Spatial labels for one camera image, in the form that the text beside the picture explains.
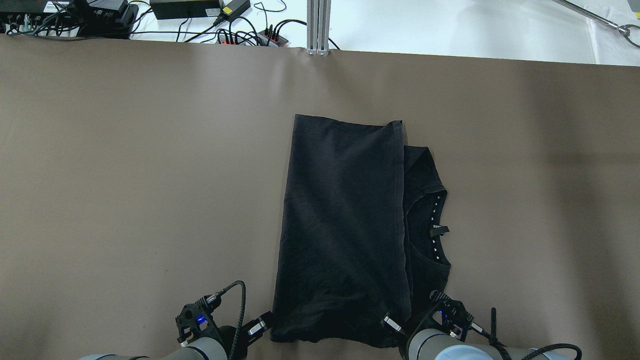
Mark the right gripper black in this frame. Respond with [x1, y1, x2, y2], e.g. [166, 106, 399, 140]
[381, 312, 426, 358]

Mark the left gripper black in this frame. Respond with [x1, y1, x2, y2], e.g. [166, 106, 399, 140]
[220, 311, 275, 360]

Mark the black graphic t-shirt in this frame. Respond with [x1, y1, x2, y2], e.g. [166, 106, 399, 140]
[270, 114, 451, 349]

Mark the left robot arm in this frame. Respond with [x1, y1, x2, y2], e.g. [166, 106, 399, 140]
[82, 311, 275, 360]

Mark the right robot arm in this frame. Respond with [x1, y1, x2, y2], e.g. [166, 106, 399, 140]
[381, 310, 583, 360]

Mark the red black power strip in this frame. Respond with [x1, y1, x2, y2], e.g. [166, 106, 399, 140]
[213, 29, 290, 48]

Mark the black power adapter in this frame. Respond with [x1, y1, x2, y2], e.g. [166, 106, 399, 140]
[148, 0, 224, 20]

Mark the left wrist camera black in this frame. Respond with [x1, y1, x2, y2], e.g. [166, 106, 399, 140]
[174, 293, 223, 346]

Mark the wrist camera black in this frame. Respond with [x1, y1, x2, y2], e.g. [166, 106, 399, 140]
[429, 290, 475, 342]
[174, 293, 223, 346]

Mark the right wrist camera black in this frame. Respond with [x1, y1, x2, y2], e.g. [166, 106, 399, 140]
[429, 290, 475, 342]

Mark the aluminium frame post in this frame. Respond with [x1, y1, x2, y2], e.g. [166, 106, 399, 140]
[305, 0, 331, 57]

